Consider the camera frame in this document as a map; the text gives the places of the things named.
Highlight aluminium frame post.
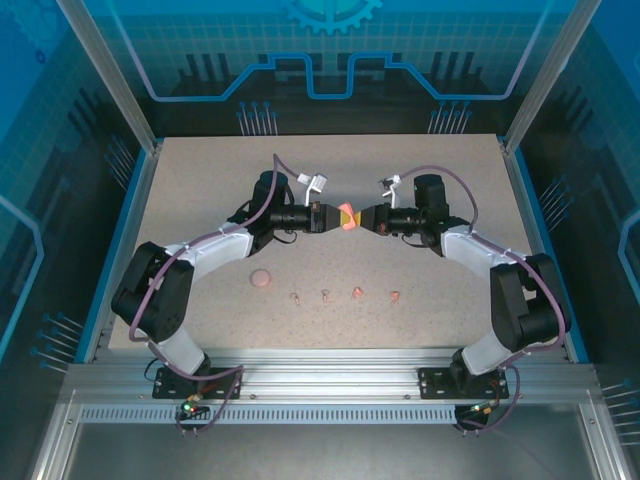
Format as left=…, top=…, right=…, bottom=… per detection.
left=55, top=0, right=165, bottom=154
left=501, top=0, right=590, bottom=154

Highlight aluminium mounting rail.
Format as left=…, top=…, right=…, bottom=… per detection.
left=64, top=348, right=604, bottom=401

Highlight aluminium side frame rail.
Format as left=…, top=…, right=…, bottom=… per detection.
left=499, top=134, right=591, bottom=364
left=82, top=142, right=165, bottom=364

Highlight aluminium lower frame bar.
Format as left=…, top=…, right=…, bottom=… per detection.
left=579, top=399, right=634, bottom=480
left=27, top=399, right=84, bottom=480

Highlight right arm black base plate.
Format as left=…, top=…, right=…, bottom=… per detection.
left=418, top=367, right=510, bottom=400

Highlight pink rectangular earbud charging case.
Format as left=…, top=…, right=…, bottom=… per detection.
left=338, top=201, right=362, bottom=233

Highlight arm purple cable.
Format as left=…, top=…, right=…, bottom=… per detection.
left=127, top=153, right=309, bottom=436
left=398, top=165, right=571, bottom=436

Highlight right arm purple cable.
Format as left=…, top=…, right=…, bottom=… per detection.
left=398, top=165, right=571, bottom=436

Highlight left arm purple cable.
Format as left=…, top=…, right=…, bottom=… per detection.
left=127, top=153, right=309, bottom=436

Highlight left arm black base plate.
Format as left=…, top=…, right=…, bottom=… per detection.
left=152, top=366, right=244, bottom=400

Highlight grey metal shelf panel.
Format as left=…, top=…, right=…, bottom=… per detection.
left=64, top=424, right=601, bottom=480

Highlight slotted grey cable duct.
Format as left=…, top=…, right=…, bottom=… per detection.
left=78, top=404, right=464, bottom=426

